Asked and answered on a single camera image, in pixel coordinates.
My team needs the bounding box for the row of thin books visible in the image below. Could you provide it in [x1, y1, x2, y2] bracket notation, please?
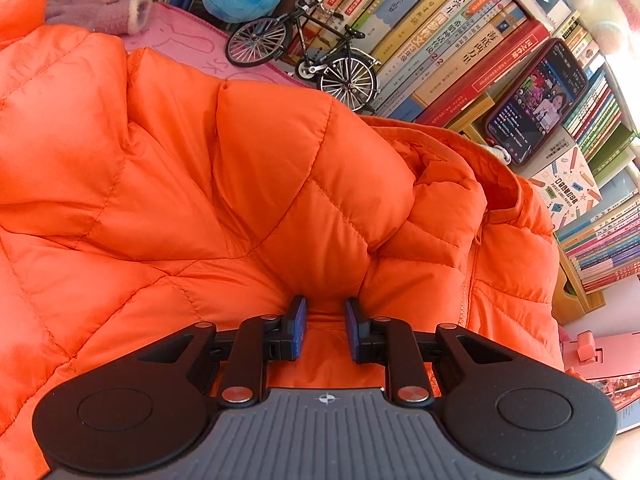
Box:
[547, 10, 640, 295]

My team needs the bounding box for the orange puffer jacket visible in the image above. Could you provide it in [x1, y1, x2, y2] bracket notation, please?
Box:
[0, 0, 566, 480]

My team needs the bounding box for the white and pink plush bunny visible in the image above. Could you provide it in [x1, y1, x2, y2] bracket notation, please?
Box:
[565, 0, 640, 57]

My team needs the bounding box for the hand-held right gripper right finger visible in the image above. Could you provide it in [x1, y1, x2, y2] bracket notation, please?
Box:
[345, 298, 508, 407]

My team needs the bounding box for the grey knit glove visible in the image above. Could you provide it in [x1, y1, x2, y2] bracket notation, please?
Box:
[45, 0, 153, 37]

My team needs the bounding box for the white pencil-print box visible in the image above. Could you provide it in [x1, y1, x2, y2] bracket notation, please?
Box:
[529, 135, 604, 234]

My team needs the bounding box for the pink triangular toy house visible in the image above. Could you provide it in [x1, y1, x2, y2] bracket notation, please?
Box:
[560, 330, 640, 436]

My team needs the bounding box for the wooden desk organizer with drawers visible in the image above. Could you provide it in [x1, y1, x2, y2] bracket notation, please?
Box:
[445, 90, 607, 327]

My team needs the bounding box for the pink bunny-print blanket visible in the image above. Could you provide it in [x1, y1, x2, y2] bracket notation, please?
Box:
[45, 0, 321, 92]

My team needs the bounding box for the black miniature bicycle model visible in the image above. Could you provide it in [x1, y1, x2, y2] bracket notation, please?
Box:
[225, 0, 383, 112]

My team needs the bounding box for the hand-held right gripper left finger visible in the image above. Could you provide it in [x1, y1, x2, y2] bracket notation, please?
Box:
[137, 296, 307, 408]

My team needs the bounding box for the row of thick books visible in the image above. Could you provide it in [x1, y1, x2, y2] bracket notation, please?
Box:
[150, 0, 557, 130]

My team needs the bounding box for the smartphone in red case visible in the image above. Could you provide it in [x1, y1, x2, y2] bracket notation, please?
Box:
[482, 37, 589, 166]

